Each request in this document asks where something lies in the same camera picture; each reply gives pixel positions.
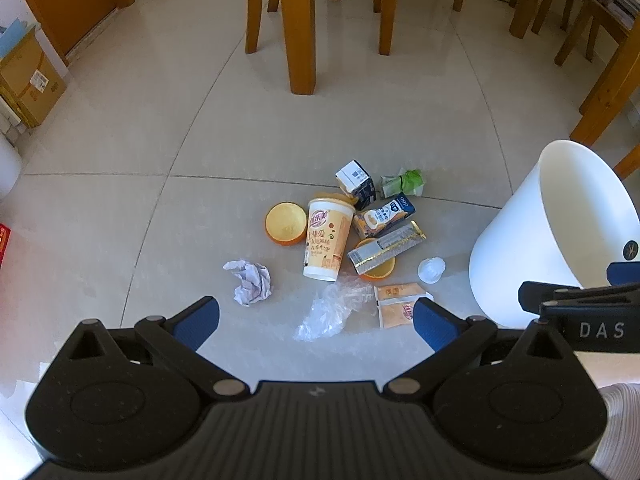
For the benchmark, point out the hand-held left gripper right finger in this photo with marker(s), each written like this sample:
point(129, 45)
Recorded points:
point(431, 325)

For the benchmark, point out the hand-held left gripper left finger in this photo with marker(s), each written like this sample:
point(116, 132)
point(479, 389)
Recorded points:
point(197, 321)

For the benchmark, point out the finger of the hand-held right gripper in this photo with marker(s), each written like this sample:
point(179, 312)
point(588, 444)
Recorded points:
point(550, 291)
point(625, 274)

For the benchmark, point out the white plastic trash bin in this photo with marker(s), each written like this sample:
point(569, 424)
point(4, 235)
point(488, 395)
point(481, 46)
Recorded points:
point(520, 240)

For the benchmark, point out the white paper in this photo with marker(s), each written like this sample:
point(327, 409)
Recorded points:
point(250, 282)

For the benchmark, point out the orange plastic lid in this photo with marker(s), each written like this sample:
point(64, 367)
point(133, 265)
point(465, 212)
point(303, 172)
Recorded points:
point(285, 220)
point(377, 271)

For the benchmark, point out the silver and gold box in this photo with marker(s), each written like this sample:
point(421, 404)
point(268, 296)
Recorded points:
point(385, 249)

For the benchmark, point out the clear plastic wrap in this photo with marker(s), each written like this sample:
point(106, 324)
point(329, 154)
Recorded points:
point(327, 310)

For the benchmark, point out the blue and white milk carton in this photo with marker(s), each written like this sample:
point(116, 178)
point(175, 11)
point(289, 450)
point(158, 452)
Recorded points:
point(385, 215)

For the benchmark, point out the green tissue packet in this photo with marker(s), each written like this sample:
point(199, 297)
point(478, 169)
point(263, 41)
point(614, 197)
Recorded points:
point(405, 182)

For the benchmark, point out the black and white carton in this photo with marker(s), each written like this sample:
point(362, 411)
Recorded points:
point(355, 180)

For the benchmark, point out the person's light striped clothing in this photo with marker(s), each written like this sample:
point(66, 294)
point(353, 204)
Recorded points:
point(622, 430)

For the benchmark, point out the red box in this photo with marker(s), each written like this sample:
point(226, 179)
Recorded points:
point(4, 245)

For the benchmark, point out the white round container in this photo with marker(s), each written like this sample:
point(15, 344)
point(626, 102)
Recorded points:
point(9, 165)

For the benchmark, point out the cardboard box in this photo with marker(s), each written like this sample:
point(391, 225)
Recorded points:
point(32, 85)

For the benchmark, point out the blue paper sheet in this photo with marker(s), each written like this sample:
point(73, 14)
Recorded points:
point(17, 35)

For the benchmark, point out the wooden door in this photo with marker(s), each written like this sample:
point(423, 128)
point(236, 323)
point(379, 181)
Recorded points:
point(75, 0)

